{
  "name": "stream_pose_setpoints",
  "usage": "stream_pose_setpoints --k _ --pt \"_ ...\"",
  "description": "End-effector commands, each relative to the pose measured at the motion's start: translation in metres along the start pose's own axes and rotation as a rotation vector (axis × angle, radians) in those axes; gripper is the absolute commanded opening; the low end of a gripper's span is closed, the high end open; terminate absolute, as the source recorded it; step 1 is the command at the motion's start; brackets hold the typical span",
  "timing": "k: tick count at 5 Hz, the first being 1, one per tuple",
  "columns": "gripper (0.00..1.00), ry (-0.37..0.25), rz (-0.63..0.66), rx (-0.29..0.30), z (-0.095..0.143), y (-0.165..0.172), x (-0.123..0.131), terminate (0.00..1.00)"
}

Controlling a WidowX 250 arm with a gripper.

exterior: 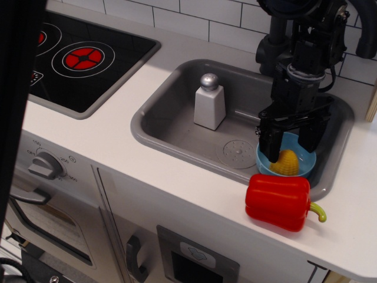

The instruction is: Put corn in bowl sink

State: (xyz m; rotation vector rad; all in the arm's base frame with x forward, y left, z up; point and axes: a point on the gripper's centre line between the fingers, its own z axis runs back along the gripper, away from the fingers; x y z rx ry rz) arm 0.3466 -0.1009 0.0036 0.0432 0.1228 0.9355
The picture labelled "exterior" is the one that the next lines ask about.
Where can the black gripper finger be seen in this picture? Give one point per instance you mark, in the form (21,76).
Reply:
(270,142)
(311,131)

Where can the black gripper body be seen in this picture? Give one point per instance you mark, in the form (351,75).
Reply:
(294,95)

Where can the yellow toy corn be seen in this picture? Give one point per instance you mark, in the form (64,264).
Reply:
(287,164)

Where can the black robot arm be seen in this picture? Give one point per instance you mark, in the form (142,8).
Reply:
(298,101)

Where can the light blue plastic bowl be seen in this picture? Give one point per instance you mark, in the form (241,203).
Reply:
(290,141)

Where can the grey toy sink basin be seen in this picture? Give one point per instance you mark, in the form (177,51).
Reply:
(165,121)

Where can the black toy faucet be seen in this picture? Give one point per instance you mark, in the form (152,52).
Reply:
(271,50)

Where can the red toy bell pepper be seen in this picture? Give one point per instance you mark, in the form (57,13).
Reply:
(281,201)

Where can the white salt shaker silver cap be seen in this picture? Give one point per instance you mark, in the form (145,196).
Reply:
(209,108)

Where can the grey dishwasher panel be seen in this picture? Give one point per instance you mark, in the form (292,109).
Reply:
(187,261)

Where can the black toy stove top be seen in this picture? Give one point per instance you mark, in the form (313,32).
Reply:
(80,65)

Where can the grey oven dial knob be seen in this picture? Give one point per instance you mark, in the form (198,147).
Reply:
(46,166)

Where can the toy oven door window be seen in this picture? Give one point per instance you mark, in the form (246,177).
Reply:
(46,224)

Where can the grey cabinet door handle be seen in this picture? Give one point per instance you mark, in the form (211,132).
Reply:
(138,272)

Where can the grey oven door handle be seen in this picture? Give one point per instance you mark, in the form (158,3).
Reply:
(35,197)

